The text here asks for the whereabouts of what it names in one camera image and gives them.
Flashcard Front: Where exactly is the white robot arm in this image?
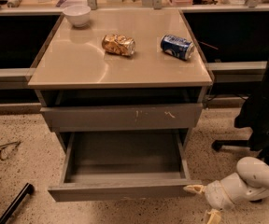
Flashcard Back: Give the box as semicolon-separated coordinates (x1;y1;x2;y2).
183;157;269;224

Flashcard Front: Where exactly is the thin cable on floor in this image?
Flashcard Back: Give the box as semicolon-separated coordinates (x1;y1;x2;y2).
0;140;21;161

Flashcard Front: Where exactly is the blue soda can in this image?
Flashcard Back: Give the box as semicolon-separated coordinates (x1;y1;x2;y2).
160;35;194;61

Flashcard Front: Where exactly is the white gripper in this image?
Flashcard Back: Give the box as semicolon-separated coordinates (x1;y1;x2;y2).
183;173;244;224

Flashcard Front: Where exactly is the grey drawer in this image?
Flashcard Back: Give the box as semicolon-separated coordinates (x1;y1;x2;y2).
41;104;203;133
49;130;197;202

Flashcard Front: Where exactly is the black chair leg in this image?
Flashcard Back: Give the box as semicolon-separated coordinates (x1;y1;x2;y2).
0;183;35;224

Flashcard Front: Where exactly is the grey top drawer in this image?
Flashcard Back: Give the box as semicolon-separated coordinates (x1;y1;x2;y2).
41;104;203;133

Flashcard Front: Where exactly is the white bowl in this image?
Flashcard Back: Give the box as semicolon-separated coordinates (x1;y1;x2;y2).
63;5;91;27

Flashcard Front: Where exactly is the grey drawer cabinet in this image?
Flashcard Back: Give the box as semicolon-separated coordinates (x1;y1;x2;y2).
29;9;212;146

